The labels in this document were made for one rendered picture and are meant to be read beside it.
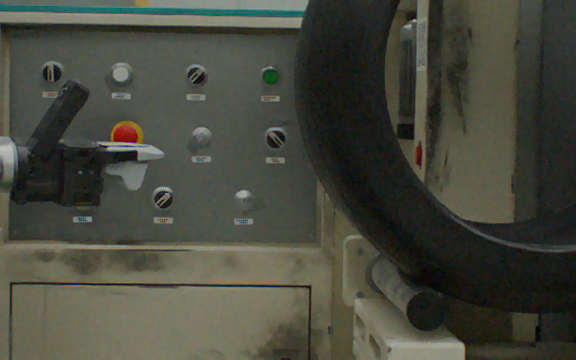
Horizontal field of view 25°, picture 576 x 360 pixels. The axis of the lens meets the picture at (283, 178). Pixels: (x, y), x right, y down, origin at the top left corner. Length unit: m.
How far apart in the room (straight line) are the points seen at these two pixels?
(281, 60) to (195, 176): 0.23
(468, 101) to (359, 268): 0.28
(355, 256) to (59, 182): 0.42
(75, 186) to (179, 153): 0.38
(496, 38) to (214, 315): 0.63
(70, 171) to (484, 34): 0.60
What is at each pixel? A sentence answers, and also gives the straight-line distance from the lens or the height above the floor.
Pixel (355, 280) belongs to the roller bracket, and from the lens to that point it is 1.81.
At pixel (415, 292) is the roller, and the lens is 1.49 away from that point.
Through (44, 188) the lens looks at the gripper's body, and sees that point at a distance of 1.78.
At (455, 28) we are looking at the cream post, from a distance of 1.84.
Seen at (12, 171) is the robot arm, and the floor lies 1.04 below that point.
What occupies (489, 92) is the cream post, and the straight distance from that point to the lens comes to 1.85.
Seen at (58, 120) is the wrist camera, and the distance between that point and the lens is 1.76.
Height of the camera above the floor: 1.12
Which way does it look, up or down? 3 degrees down
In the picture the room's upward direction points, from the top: 1 degrees clockwise
